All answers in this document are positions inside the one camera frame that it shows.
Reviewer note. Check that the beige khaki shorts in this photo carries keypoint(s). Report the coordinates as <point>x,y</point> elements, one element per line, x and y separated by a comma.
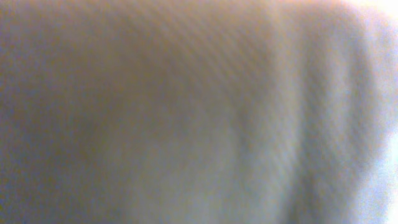
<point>197,112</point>

